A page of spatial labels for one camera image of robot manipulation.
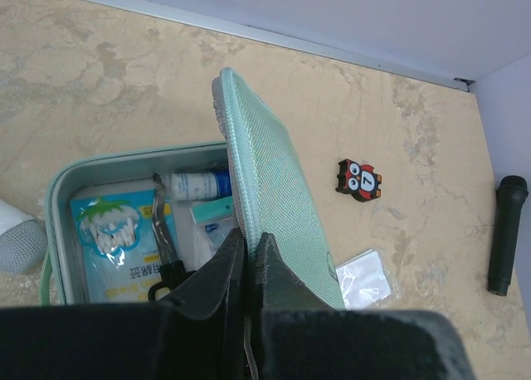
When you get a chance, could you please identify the white microphone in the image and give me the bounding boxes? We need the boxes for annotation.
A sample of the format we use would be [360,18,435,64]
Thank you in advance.
[0,200,47,274]

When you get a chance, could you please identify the mint green medicine case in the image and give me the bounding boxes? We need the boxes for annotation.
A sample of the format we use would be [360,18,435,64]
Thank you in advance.
[41,68,344,309]

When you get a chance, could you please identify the black microphone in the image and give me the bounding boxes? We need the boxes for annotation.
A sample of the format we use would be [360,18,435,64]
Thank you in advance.
[487,175,529,296]

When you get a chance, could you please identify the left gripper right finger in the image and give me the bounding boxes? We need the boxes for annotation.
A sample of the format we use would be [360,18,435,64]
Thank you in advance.
[250,233,475,379]

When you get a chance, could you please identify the blue label bandage roll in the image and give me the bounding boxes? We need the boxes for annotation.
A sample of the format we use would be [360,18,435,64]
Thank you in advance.
[171,169,232,202]

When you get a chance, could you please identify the teal cotton swab bag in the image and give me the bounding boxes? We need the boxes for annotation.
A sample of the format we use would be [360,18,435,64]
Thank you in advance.
[190,196,234,270]

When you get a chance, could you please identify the blue plaster packet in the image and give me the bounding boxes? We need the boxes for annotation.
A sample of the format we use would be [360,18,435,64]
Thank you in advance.
[70,189,162,303]

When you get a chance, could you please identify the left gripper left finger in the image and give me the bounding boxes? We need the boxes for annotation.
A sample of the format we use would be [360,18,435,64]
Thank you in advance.
[1,229,246,379]

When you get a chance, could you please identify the black handled scissors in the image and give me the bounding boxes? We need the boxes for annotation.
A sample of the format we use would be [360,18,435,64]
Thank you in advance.
[148,173,188,302]

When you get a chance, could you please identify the red owl toy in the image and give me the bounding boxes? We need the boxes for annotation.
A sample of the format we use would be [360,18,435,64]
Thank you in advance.
[335,158,382,202]

